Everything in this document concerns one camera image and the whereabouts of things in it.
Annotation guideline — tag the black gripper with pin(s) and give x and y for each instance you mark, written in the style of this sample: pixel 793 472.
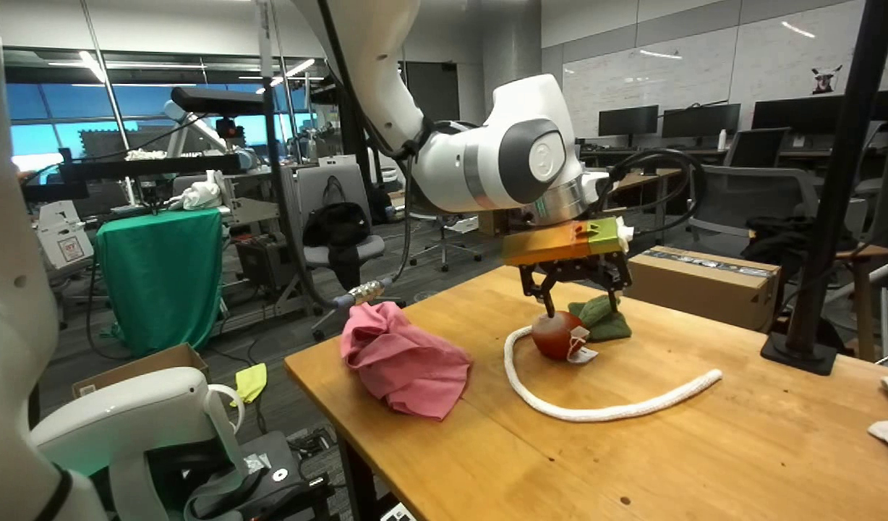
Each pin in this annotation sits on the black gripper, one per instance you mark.
pixel 578 273

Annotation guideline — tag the red radish plush toy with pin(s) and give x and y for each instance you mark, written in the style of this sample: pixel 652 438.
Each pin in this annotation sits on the red radish plush toy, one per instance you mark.
pixel 556 336

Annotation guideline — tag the pink shirt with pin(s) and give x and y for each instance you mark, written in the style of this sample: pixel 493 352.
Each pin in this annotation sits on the pink shirt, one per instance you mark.
pixel 403 363

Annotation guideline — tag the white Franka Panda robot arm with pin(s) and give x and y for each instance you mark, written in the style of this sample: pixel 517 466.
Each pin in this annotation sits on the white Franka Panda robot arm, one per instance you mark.
pixel 481 163

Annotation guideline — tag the cardboard box with black tape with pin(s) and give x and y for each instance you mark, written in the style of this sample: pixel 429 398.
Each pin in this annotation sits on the cardboard box with black tape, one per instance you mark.
pixel 704 285

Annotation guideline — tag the black computer monitor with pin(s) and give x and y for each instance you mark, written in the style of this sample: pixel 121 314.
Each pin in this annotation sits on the black computer monitor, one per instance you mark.
pixel 630 119
pixel 799 119
pixel 704 119

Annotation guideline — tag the grey mesh office chair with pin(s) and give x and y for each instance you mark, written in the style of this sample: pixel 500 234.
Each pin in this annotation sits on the grey mesh office chair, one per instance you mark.
pixel 751 197

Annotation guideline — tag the black office chair back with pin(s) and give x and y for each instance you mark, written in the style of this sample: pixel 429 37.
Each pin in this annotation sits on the black office chair back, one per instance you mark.
pixel 760 145

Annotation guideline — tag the office chair with black jacket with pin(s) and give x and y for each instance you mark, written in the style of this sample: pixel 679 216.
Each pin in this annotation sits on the office chair with black jacket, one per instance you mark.
pixel 341 231

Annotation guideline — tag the black pole stand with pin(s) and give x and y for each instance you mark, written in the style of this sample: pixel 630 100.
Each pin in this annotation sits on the black pole stand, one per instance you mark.
pixel 828 211

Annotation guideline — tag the wooden stool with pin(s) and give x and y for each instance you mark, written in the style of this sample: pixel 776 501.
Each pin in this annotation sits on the wooden stool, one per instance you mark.
pixel 866 252

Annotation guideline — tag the ceiling light strip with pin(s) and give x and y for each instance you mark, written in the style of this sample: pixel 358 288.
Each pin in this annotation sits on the ceiling light strip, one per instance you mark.
pixel 287 72

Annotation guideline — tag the green cloth cover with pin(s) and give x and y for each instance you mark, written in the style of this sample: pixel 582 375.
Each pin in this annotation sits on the green cloth cover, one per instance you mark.
pixel 157 279

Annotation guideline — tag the brown cardboard piece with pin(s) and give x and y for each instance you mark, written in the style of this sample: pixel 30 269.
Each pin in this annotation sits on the brown cardboard piece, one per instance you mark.
pixel 135 365

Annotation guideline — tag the black stereo camera bar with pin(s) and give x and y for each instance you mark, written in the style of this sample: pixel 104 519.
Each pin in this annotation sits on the black stereo camera bar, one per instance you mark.
pixel 221 103

